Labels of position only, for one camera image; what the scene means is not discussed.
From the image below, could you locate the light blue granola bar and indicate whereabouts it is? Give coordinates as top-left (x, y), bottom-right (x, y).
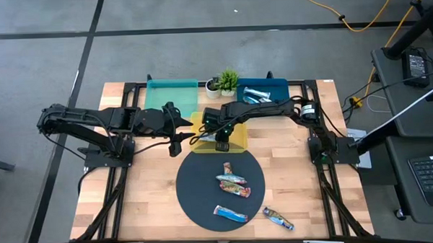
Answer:
top-left (212, 203), bottom-right (250, 225)

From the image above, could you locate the silver and black pole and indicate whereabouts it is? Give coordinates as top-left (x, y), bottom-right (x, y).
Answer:
top-left (346, 80), bottom-right (433, 156)

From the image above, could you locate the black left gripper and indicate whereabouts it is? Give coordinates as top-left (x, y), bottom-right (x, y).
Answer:
top-left (139, 100), bottom-right (198, 159)

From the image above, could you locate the yellow translucent plastic tray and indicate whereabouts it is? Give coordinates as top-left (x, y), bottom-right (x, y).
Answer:
top-left (188, 110), bottom-right (249, 156)

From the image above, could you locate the yellow extension cable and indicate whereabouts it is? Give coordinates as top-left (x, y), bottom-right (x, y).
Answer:
top-left (294, 0), bottom-right (401, 35)
top-left (359, 0), bottom-right (433, 97)

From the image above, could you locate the grey side table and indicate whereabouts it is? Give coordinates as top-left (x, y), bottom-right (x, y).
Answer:
top-left (371, 45), bottom-right (433, 139)

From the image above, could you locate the black aluminium table frame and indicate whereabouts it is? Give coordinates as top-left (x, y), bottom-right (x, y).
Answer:
top-left (66, 66), bottom-right (375, 243)

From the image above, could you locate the black computer keyboard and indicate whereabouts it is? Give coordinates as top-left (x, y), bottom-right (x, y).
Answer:
top-left (408, 154), bottom-right (433, 210)

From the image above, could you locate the grey desk with keyboard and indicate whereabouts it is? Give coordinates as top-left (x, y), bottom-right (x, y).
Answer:
top-left (385, 134), bottom-right (433, 227)

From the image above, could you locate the dark blue granola bar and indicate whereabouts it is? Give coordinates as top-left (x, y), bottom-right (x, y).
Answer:
top-left (262, 206), bottom-right (295, 232)

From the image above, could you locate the black power adapter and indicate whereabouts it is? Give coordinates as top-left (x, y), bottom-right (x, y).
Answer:
top-left (401, 47), bottom-right (431, 90)

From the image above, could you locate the white pot with dark plant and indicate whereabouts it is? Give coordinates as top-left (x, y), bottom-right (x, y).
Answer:
top-left (204, 76), bottom-right (222, 100)

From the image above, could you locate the green artificial potted plant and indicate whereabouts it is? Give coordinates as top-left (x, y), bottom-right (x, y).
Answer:
top-left (216, 68), bottom-right (241, 98)

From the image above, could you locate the red and green granola bar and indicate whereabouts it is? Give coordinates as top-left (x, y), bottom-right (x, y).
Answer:
top-left (219, 179), bottom-right (253, 200)

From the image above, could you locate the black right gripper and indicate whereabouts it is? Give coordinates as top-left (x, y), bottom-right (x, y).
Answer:
top-left (196, 105), bottom-right (237, 154)

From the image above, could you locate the round dark woven placemat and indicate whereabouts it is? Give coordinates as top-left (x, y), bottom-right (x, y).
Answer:
top-left (174, 143), bottom-right (268, 234)

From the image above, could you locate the black power cable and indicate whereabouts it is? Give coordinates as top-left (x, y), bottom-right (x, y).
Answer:
top-left (339, 69), bottom-right (433, 114)

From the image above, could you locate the grey control box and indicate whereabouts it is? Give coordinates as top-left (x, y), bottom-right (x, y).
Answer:
top-left (345, 126), bottom-right (372, 170)

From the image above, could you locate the teal translucent plastic tray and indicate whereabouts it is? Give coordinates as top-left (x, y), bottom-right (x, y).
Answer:
top-left (143, 77), bottom-right (201, 120)

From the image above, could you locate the black floor stand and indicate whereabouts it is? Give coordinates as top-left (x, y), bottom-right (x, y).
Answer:
top-left (380, 0), bottom-right (433, 61)

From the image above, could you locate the dark blue plastic tray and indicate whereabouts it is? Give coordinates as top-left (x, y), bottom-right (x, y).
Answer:
top-left (235, 76), bottom-right (292, 106)

